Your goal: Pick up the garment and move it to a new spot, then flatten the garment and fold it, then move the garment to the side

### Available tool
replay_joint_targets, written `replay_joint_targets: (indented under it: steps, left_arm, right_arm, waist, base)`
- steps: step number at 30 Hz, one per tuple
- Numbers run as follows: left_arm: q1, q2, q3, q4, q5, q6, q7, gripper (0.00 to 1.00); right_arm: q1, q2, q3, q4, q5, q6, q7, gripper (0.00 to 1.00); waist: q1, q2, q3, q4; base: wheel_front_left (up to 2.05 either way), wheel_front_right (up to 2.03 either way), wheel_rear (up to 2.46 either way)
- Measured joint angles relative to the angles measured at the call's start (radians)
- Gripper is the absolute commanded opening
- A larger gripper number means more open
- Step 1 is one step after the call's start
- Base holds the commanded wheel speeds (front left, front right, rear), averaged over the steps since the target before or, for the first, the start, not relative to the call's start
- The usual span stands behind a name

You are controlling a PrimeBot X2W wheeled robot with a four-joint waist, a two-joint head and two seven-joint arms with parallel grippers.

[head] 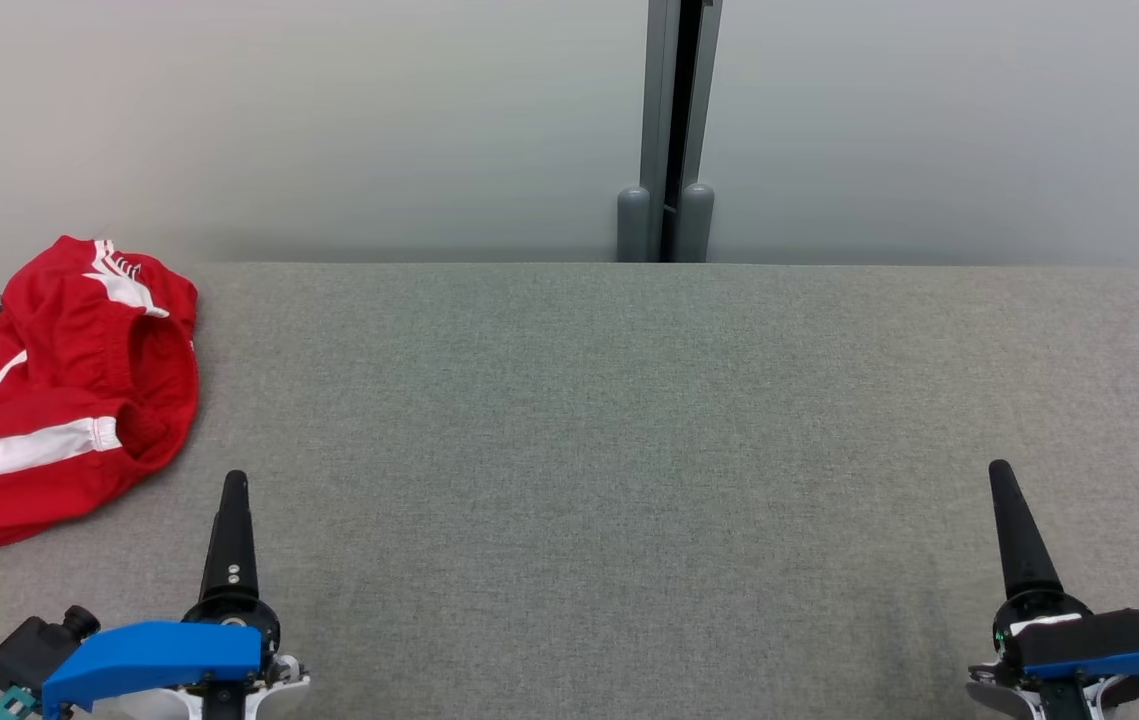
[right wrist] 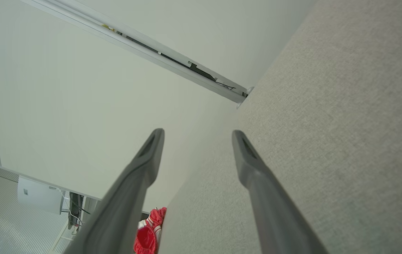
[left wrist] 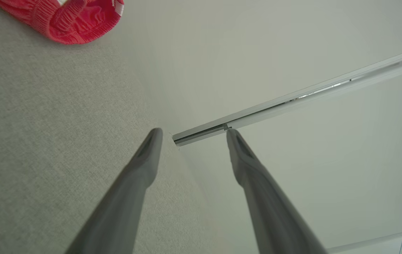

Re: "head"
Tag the teal left camera connector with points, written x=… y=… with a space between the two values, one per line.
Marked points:
x=9 y=706

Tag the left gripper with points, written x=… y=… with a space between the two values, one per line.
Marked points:
x=274 y=685

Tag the grey cylindrical post foot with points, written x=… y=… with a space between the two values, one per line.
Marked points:
x=633 y=225
x=697 y=225

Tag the red shorts with white stripes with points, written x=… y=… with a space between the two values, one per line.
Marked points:
x=39 y=490

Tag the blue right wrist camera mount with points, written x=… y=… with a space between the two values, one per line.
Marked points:
x=1119 y=665

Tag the grey partition post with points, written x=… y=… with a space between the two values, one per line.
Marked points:
x=664 y=100

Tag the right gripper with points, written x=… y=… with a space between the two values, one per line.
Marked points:
x=1029 y=608

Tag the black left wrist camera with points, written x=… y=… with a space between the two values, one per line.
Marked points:
x=34 y=650

